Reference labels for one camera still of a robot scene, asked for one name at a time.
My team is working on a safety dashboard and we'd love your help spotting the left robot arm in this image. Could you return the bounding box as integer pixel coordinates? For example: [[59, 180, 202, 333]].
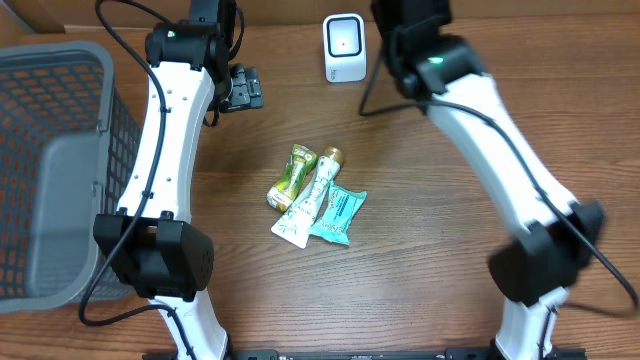
[[79, 1, 264, 359]]

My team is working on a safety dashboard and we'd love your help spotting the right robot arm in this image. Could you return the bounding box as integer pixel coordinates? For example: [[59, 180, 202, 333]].
[[371, 0, 605, 359]]

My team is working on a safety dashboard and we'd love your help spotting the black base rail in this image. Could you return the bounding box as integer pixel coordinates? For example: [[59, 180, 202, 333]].
[[141, 347, 588, 360]]

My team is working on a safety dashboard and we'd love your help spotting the grey plastic shopping basket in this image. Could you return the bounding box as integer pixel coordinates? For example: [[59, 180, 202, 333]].
[[1, 41, 141, 313]]

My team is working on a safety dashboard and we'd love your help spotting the teal wet wipes pack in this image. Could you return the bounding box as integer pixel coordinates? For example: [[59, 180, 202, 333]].
[[309, 181, 368, 246]]

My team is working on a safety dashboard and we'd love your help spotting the white tube with gold cap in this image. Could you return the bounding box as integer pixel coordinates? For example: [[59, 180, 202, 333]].
[[271, 147, 344, 249]]

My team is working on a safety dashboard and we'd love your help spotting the white barcode scanner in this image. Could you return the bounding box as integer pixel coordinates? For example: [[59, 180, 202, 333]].
[[322, 13, 367, 83]]

